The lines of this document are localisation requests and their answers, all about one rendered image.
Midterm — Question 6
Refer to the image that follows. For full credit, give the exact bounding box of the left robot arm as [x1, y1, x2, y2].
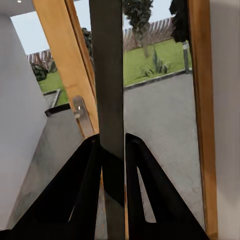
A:
[0, 230, 10, 240]

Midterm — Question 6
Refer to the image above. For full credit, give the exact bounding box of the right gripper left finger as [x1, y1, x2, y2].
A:
[4, 133, 102, 240]

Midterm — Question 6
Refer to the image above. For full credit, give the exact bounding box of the poster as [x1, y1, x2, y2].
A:
[88, 0, 125, 240]

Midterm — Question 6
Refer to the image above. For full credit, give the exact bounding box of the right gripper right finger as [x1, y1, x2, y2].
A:
[125, 133, 210, 240]

